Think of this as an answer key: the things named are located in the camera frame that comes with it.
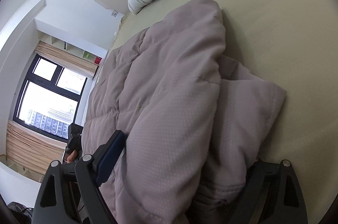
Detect red storage box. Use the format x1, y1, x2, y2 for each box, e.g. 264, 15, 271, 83
94, 56, 102, 65

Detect beige bed sheet mattress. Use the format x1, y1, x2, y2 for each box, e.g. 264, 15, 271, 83
113, 0, 337, 223

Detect left wall socket plate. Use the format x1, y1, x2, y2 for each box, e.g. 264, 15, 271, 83
112, 10, 118, 17

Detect white wall shelf unit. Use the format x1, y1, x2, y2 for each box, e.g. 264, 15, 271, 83
38, 31, 103, 64

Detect mauve padded hooded coat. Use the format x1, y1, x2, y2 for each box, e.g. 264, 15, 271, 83
82, 0, 286, 223

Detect black bag on floor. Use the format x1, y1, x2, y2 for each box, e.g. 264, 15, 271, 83
7, 202, 34, 224

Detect green storage box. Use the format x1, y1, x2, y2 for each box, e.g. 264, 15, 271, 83
83, 52, 91, 58

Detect person's left hand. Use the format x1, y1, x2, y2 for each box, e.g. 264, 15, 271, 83
67, 150, 77, 163

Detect beige curtain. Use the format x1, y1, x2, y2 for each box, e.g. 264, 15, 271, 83
6, 120, 66, 175
34, 41, 98, 78

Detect black framed window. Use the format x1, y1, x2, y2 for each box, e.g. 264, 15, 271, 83
13, 54, 87, 142

